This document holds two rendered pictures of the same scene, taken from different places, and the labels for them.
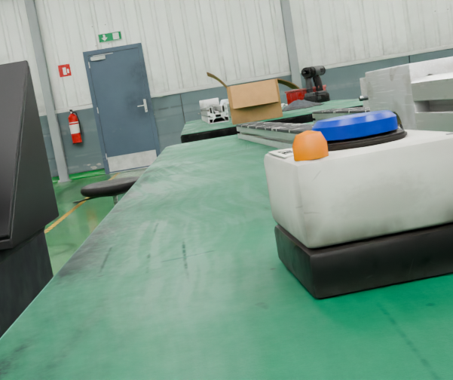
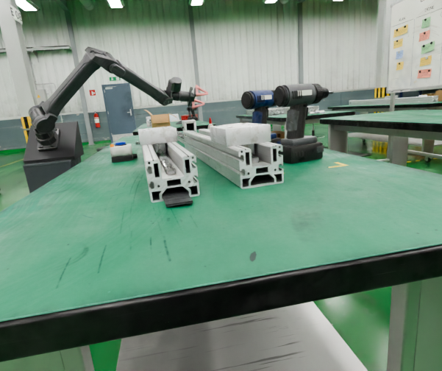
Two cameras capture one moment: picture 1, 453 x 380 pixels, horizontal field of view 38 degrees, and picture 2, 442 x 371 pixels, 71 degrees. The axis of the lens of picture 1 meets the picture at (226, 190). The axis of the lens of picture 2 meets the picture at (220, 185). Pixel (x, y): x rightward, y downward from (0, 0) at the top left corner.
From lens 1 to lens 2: 1.00 m
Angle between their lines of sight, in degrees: 10
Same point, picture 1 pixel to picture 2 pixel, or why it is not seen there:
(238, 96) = (154, 118)
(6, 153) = (73, 140)
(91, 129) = (104, 121)
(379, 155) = (119, 147)
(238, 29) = not seen: hidden behind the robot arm
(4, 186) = (73, 147)
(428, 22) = (257, 85)
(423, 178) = (124, 149)
